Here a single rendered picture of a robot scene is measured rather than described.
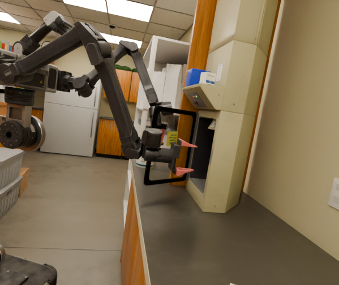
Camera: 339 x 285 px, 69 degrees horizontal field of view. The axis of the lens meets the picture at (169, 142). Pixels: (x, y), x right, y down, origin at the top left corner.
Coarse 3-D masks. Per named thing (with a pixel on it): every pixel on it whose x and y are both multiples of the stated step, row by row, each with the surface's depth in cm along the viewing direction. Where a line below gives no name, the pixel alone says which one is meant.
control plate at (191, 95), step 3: (189, 93) 127; (192, 93) 121; (195, 93) 117; (189, 96) 131; (192, 96) 125; (195, 96) 120; (198, 96) 116; (192, 99) 128; (195, 99) 124; (198, 99) 119; (192, 102) 133; (195, 102) 128; (195, 105) 132; (198, 105) 127; (201, 105) 121; (204, 105) 117
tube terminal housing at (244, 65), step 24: (240, 48) 105; (216, 72) 119; (240, 72) 106; (240, 96) 108; (216, 120) 111; (240, 120) 110; (216, 144) 110; (240, 144) 114; (216, 168) 111; (240, 168) 122; (192, 192) 131; (216, 192) 113; (240, 192) 131
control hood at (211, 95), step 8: (184, 88) 129; (192, 88) 116; (200, 88) 106; (208, 88) 105; (216, 88) 106; (224, 88) 107; (200, 96) 113; (208, 96) 106; (216, 96) 106; (192, 104) 136; (208, 104) 111; (216, 104) 107
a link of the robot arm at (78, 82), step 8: (120, 40) 150; (120, 48) 148; (128, 48) 147; (120, 56) 149; (96, 72) 144; (80, 80) 140; (88, 80) 142; (96, 80) 146; (80, 88) 139; (88, 96) 147
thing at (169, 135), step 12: (168, 120) 124; (180, 120) 130; (192, 120) 136; (168, 132) 125; (180, 132) 131; (168, 144) 127; (180, 156) 135; (156, 168) 125; (168, 168) 131; (144, 180) 121
